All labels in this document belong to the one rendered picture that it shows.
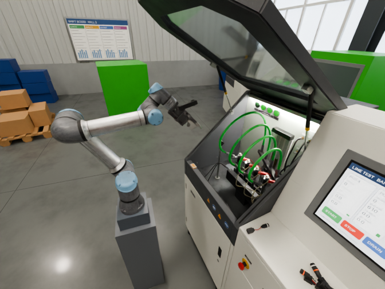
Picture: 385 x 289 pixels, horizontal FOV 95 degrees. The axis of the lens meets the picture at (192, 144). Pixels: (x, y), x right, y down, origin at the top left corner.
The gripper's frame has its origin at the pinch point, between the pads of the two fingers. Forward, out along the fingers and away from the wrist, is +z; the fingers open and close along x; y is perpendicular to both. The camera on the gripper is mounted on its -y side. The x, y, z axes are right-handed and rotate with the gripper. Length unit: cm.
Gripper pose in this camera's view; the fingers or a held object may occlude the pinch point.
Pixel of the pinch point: (199, 125)
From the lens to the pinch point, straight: 110.0
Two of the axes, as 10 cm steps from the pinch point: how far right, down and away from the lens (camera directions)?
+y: -6.7, 7.4, 0.7
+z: 7.0, 6.0, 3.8
